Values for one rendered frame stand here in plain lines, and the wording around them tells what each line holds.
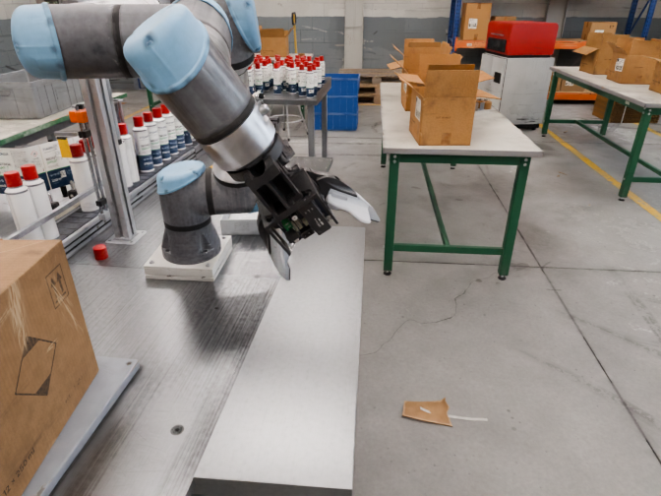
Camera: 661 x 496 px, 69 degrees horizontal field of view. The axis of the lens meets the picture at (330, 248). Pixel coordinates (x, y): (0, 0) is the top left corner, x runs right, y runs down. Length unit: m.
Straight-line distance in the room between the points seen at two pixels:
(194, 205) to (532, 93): 5.67
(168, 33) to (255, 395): 0.63
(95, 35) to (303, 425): 0.63
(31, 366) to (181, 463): 0.26
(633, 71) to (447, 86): 2.95
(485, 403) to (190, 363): 1.42
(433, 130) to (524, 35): 3.90
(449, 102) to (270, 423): 2.02
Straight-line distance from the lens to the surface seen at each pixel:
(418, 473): 1.86
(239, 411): 0.88
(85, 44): 0.59
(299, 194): 0.54
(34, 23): 0.61
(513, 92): 6.42
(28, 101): 3.53
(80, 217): 1.62
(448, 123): 2.60
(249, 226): 1.45
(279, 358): 0.97
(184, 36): 0.47
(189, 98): 0.48
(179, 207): 1.20
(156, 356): 1.03
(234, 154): 0.50
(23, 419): 0.82
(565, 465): 2.03
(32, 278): 0.81
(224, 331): 1.06
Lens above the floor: 1.46
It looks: 27 degrees down
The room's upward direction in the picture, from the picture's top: straight up
